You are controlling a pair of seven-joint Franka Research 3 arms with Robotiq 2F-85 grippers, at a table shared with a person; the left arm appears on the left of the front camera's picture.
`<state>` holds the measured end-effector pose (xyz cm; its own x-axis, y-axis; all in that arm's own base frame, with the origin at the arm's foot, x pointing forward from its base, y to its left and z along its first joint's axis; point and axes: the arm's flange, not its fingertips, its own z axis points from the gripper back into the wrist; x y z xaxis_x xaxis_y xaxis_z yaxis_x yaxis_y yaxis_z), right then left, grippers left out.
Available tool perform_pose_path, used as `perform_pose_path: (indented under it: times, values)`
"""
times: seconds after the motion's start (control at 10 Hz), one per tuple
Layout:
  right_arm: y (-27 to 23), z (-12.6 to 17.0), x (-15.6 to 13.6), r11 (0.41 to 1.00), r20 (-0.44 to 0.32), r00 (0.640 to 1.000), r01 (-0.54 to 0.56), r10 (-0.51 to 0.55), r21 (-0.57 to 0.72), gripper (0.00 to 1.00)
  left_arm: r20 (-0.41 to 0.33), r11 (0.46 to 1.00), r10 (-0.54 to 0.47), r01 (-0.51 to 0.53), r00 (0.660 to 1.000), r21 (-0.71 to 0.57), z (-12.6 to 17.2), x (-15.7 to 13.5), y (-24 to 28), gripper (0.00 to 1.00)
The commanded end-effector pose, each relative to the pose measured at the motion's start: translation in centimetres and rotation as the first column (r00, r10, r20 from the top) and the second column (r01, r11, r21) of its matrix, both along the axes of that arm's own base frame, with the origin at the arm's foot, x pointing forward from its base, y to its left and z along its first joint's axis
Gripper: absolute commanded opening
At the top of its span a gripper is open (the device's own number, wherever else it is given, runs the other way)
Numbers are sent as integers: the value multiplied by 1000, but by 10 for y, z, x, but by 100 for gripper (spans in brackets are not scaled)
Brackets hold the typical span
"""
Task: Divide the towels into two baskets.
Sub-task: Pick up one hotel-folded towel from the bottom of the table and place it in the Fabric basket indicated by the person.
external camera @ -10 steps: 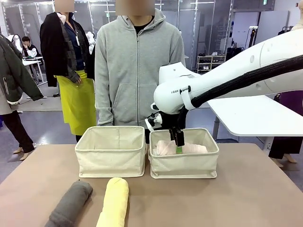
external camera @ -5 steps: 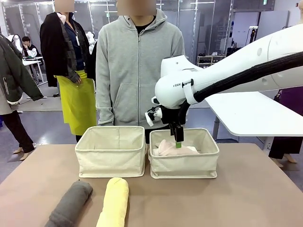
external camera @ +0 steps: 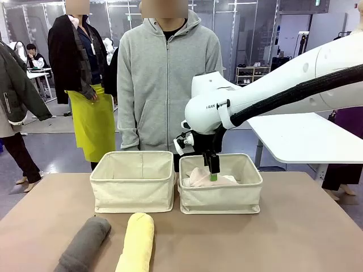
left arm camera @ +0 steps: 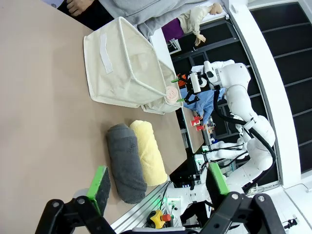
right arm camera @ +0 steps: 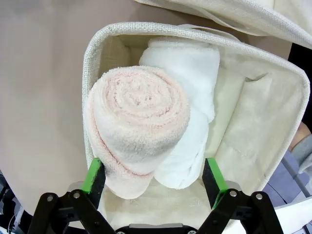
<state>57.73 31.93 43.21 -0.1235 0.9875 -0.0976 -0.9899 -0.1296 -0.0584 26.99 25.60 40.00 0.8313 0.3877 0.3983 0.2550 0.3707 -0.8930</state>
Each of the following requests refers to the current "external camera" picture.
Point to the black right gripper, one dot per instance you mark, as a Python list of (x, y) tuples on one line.
[(202, 143)]

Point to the pink towel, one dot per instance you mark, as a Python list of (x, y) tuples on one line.
[(201, 178)]

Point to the white towel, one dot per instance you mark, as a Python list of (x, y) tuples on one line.
[(230, 179)]

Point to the yellow towel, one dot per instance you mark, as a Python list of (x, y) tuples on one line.
[(137, 241)]

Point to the grey towel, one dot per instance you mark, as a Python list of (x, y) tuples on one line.
[(82, 246)]

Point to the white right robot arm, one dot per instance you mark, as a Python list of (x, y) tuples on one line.
[(204, 107)]

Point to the aproned person's hand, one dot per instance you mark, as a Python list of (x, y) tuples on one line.
[(93, 95)]

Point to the cream fabric basket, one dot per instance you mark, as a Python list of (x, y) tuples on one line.
[(221, 198), (133, 190)]

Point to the person in grey hoodie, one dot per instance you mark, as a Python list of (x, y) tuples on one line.
[(158, 93)]

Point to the white table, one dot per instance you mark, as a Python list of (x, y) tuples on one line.
[(297, 139)]

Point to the wooden shoe rack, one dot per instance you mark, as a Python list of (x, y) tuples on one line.
[(249, 74)]

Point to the black case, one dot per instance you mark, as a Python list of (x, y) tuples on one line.
[(279, 63)]

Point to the person with yellow apron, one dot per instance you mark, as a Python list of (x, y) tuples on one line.
[(90, 119)]

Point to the person in purple skirt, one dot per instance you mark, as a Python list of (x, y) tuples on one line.
[(348, 122)]

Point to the black tripod pole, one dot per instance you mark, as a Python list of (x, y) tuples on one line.
[(302, 45)]

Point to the white humanoid robot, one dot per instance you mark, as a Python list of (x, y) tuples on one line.
[(109, 49)]

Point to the black clothes rack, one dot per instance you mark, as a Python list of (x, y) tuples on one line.
[(344, 34)]

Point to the white background desk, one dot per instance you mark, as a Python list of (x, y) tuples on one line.
[(38, 72)]

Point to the seated person in varsity jacket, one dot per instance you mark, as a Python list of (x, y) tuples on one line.
[(35, 58)]

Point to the person in dark green jacket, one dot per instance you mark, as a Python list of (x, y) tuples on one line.
[(14, 93)]

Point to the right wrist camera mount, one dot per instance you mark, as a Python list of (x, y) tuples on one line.
[(183, 143)]

